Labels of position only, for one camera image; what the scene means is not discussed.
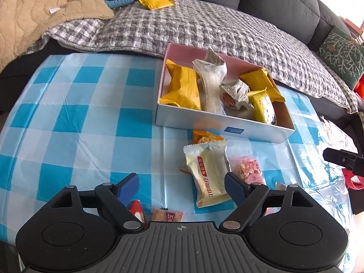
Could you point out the grey checkered quilt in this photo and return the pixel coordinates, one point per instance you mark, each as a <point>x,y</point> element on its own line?
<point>207,26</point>

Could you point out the cream wafer snack pack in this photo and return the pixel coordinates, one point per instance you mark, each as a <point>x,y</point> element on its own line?
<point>208,164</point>

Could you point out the red snack pack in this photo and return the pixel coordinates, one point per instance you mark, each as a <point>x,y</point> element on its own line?
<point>136,209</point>

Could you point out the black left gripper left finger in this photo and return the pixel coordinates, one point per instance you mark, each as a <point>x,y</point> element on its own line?
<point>111,201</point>

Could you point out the blue checkered tablecloth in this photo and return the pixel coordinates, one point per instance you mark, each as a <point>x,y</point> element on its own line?
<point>87,119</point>

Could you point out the green patterned cushion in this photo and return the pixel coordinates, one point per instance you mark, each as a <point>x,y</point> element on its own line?
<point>343,55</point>

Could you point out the yellow snack pack on sofa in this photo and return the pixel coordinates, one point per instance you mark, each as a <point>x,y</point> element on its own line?
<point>157,4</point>

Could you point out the brown red-label snack pack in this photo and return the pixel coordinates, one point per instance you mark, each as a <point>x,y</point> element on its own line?
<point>161,215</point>

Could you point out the dark grey sofa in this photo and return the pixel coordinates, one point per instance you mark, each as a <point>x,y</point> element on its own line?
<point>310,21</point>

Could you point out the pink puffed rice snack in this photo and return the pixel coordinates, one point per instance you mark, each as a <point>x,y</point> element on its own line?
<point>247,168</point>

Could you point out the clear white rice cracker pack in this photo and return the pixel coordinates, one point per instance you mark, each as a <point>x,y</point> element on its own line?
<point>212,71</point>

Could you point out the pink cardboard box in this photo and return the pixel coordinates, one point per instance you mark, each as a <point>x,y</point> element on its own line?
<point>239,124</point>

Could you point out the yellow gold snack pack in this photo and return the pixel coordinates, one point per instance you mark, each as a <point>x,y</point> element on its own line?
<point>263,107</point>

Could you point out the orange snack pack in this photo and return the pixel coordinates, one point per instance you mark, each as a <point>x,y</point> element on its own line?
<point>201,136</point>

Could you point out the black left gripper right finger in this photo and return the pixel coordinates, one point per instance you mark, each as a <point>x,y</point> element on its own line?
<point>252,201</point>

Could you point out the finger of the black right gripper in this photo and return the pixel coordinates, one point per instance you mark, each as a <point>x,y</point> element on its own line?
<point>346,159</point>

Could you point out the small beige snack pack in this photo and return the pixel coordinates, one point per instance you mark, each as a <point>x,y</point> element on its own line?
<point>280,186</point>

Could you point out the red object right edge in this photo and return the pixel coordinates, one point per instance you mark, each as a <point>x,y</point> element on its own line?
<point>353,181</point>

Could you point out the white crumpled snack pack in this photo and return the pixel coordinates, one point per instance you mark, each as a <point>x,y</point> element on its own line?
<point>234,95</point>

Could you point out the beige fleece blanket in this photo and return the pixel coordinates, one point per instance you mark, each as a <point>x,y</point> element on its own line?
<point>24,21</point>

